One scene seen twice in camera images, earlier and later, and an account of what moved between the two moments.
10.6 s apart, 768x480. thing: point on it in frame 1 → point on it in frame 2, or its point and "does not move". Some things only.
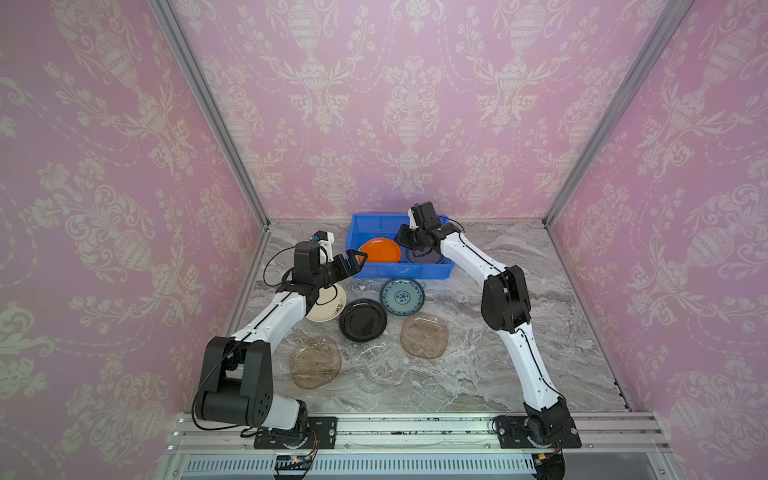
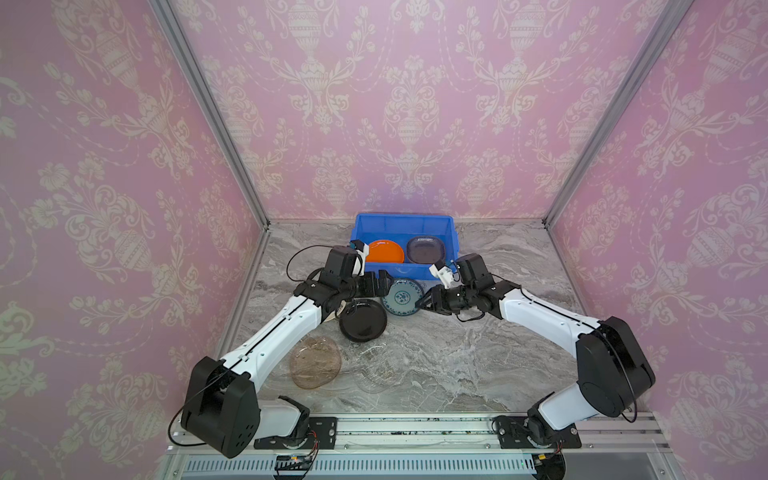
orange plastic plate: x=381 y=250 does not move
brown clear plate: x=315 y=362 does not move
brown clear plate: x=424 y=336 → x=425 y=249
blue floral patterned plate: x=402 y=296 does not move
